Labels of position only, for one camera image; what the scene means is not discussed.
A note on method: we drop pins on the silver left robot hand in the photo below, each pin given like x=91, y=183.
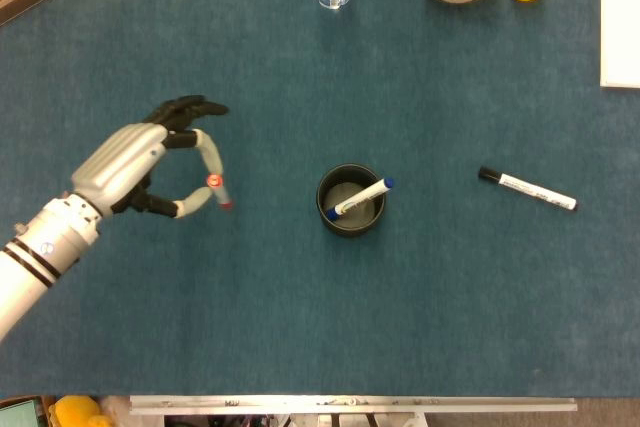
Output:
x=117, y=164

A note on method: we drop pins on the white paper stack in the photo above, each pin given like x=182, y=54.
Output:
x=622, y=17

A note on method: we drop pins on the aluminium rail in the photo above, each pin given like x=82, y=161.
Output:
x=350, y=404

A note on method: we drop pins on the blue whiteboard marker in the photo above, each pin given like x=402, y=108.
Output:
x=362, y=197

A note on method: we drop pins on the yellow plush toy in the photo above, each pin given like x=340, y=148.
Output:
x=77, y=412

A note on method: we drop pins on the black mesh pen holder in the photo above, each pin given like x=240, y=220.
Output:
x=350, y=230

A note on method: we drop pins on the green box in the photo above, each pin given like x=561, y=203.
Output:
x=20, y=414

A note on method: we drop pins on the black whiteboard marker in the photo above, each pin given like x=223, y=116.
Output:
x=530, y=189

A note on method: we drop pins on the blue-grey felt table mat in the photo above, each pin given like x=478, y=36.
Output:
x=400, y=307

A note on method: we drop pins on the red whiteboard marker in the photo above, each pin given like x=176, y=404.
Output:
x=222, y=195

